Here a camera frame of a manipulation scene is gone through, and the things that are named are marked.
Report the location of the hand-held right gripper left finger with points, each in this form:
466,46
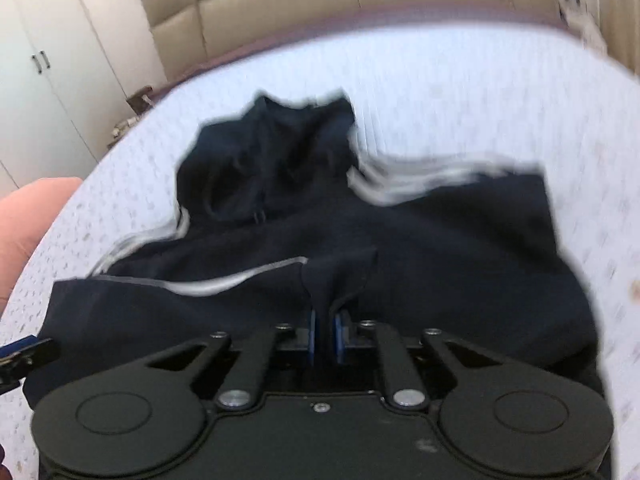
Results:
313,336

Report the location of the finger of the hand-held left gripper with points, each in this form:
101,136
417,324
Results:
30,352

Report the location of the small brown bedside object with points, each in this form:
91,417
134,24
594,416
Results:
140,100

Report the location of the person's left forearm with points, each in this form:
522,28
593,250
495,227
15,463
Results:
30,230

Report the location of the floral quilted blanket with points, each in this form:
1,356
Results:
450,85

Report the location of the purple bed sheet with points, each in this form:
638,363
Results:
400,12

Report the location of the navy hoodie with white stripes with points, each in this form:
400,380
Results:
450,240

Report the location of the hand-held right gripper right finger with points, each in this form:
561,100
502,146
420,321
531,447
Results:
342,340

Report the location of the white wardrobe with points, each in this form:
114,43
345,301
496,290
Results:
55,20

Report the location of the white paper shopping bag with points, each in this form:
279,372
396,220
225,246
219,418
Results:
577,10

